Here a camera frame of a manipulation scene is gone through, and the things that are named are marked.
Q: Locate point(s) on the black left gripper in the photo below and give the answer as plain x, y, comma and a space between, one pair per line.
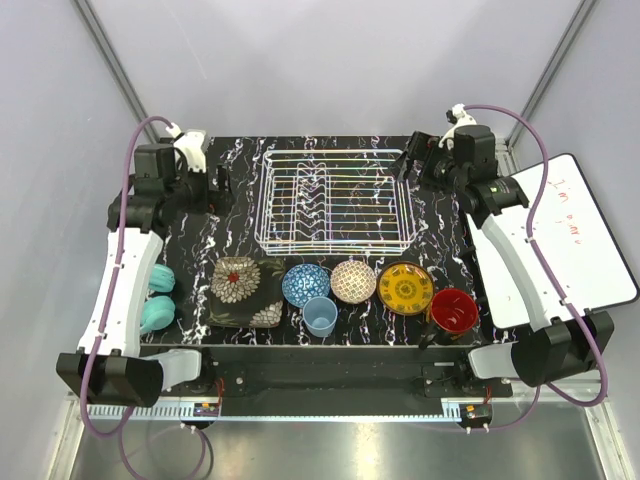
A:
204, 203

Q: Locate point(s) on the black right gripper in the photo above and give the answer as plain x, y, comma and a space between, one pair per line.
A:
425, 149

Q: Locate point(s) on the white wire dish rack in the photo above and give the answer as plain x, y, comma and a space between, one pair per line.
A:
335, 202

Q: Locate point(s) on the black floral square plate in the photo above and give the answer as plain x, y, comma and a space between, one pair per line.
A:
247, 293

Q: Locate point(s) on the beige patterned bowl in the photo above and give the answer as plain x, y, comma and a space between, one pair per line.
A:
353, 281

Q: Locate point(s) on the blue patterned bowl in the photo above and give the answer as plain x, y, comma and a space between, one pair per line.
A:
304, 282

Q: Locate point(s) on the light blue plastic cup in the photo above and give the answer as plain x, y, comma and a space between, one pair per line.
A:
320, 316

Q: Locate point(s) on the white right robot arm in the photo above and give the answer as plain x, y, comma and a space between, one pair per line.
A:
463, 162

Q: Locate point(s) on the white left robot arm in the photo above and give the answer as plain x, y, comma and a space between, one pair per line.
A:
162, 181

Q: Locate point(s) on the black marble pattern mat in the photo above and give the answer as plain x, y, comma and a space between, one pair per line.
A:
196, 242

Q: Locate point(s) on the yellow patterned plate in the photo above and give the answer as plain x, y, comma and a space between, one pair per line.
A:
406, 288

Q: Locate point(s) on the teal cat-ear headphones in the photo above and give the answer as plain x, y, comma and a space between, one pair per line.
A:
158, 311

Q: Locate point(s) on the red and black mug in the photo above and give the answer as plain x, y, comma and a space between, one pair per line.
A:
452, 314

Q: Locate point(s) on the white dry-erase board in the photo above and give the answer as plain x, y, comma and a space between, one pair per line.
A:
577, 244

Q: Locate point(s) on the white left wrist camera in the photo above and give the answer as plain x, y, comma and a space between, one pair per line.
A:
193, 144

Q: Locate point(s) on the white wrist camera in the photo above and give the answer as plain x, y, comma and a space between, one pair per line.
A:
458, 117
193, 144

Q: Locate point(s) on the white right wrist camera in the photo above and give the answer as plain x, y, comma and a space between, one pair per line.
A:
458, 117

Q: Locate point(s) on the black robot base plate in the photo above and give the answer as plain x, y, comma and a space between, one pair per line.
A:
336, 381

